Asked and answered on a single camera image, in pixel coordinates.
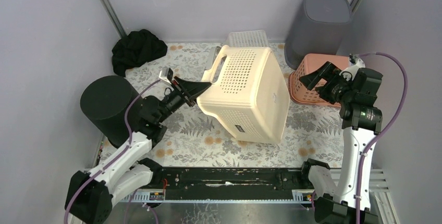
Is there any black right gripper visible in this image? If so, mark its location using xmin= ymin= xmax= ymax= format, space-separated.
xmin=299 ymin=61 xmax=355 ymax=105

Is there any pink plastic basket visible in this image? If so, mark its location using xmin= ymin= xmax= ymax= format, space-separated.
xmin=288 ymin=53 xmax=357 ymax=108

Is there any grey mesh waste bin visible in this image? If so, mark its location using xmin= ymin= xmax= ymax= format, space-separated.
xmin=284 ymin=0 xmax=353 ymax=70

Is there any cream plastic storage basket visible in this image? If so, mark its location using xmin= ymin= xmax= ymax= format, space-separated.
xmin=197 ymin=45 xmax=290 ymax=144

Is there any white perforated plastic basket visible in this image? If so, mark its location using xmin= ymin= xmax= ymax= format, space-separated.
xmin=224 ymin=30 xmax=269 ymax=47

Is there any large black round bin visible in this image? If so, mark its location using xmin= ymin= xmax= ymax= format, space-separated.
xmin=80 ymin=76 xmax=142 ymax=148

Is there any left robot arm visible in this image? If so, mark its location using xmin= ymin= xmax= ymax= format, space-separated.
xmin=64 ymin=76 xmax=211 ymax=223

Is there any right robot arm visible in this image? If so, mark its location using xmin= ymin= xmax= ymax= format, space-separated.
xmin=299 ymin=61 xmax=383 ymax=223

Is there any black cloth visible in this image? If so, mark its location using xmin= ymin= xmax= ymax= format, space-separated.
xmin=112 ymin=29 xmax=168 ymax=77

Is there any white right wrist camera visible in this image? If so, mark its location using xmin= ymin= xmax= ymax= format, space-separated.
xmin=339 ymin=54 xmax=365 ymax=81

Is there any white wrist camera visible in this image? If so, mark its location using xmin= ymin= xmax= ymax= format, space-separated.
xmin=339 ymin=54 xmax=365 ymax=81
xmin=158 ymin=67 xmax=174 ymax=84

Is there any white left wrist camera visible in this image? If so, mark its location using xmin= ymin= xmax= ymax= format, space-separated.
xmin=158 ymin=67 xmax=174 ymax=84

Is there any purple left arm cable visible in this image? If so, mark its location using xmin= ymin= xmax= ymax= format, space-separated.
xmin=63 ymin=79 xmax=162 ymax=224

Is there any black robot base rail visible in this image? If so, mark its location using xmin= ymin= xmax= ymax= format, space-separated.
xmin=142 ymin=167 xmax=313 ymax=201

